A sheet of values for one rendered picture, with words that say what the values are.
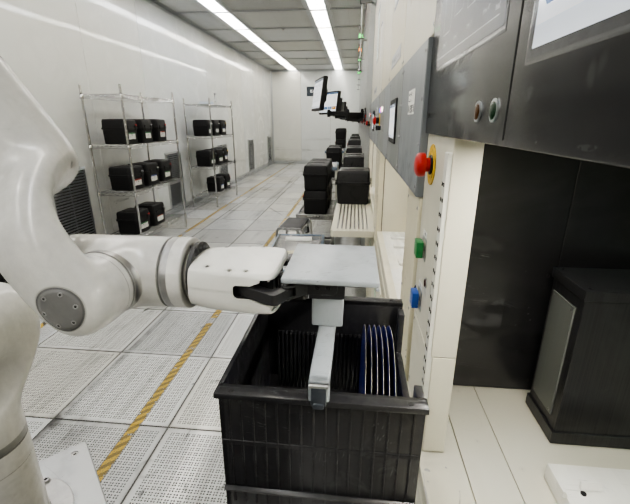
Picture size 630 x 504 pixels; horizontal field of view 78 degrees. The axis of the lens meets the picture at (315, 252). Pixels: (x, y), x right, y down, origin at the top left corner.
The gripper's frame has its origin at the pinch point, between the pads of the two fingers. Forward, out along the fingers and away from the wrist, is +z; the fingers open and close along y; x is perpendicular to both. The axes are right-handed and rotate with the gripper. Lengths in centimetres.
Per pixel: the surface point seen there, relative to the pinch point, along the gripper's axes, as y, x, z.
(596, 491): -6, -35, 40
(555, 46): 12.7, 21.7, 15.1
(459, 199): -14.0, 6.8, 17.3
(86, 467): -14, -49, -49
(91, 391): -126, -125, -138
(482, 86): -2.2, 20.5, 15.1
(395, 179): -167, -12, 24
